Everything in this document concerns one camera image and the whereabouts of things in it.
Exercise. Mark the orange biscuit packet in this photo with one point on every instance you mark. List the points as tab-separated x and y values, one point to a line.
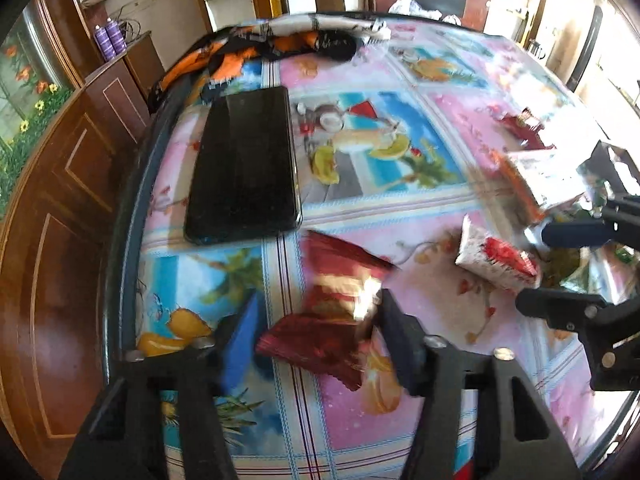
545	180

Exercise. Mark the brown wooden cabinet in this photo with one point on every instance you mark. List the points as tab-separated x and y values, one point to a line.
60	240

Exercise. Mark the purple spray can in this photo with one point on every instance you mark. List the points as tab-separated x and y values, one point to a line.
102	42
117	36

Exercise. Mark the red white snack packet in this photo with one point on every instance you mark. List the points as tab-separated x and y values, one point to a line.
495	260

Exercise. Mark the dark red foil snack packet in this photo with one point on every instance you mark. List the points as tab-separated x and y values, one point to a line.
325	340

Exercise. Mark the white plastic bag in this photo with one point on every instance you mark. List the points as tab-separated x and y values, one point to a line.
410	6

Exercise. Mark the floral printed panel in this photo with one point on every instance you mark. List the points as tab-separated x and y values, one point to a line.
25	125

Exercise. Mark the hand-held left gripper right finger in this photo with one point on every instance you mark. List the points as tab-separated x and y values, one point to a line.
400	355

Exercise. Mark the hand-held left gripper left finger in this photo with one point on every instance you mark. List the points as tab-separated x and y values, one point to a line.
240	345

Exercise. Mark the printed plastic tablecloth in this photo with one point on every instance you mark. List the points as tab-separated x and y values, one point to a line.
440	310

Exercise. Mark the dark green snack packet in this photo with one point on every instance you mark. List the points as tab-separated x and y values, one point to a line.
575	267

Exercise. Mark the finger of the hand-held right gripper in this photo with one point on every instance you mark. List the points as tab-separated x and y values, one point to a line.
550	307
575	234

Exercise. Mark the orange black patterned scarf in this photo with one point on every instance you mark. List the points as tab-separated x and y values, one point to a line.
235	60

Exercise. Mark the black smartphone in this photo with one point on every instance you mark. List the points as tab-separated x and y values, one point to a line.
245	165

